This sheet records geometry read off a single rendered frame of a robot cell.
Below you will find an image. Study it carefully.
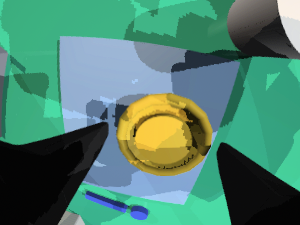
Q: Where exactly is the blue spoon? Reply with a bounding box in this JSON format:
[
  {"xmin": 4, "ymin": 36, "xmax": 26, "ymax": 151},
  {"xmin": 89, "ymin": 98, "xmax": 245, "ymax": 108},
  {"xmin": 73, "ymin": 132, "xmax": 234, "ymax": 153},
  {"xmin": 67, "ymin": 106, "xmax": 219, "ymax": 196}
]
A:
[{"xmin": 85, "ymin": 190, "xmax": 149, "ymax": 220}]

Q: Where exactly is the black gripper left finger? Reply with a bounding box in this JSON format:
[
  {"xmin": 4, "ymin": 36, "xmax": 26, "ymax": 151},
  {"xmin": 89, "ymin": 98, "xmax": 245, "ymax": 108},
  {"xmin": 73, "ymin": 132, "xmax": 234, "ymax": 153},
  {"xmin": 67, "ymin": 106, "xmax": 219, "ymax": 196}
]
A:
[{"xmin": 0, "ymin": 123, "xmax": 109, "ymax": 225}]

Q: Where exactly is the white cylinder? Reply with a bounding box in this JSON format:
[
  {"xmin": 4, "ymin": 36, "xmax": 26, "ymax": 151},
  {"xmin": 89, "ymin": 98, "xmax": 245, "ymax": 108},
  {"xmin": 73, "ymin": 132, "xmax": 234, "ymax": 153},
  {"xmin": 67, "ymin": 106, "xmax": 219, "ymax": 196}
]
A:
[{"xmin": 227, "ymin": 0, "xmax": 300, "ymax": 60}]

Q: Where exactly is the yellow round plate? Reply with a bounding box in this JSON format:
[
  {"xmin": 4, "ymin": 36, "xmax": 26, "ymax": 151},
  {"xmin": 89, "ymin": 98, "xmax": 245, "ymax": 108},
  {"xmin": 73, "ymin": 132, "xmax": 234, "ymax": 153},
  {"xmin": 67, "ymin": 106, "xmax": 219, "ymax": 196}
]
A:
[{"xmin": 117, "ymin": 93, "xmax": 212, "ymax": 176}]

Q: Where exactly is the grey dish rack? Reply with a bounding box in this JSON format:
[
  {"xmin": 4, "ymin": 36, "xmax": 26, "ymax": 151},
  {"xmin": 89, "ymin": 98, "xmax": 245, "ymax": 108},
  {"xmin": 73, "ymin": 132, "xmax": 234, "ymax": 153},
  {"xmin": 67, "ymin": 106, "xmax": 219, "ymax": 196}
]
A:
[{"xmin": 0, "ymin": 47, "xmax": 8, "ymax": 137}]

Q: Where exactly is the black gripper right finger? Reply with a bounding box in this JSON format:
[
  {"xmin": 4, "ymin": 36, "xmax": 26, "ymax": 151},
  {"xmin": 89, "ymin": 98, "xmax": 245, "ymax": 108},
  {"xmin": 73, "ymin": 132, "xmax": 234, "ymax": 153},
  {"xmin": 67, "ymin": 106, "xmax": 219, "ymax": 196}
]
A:
[{"xmin": 216, "ymin": 143, "xmax": 300, "ymax": 225}]

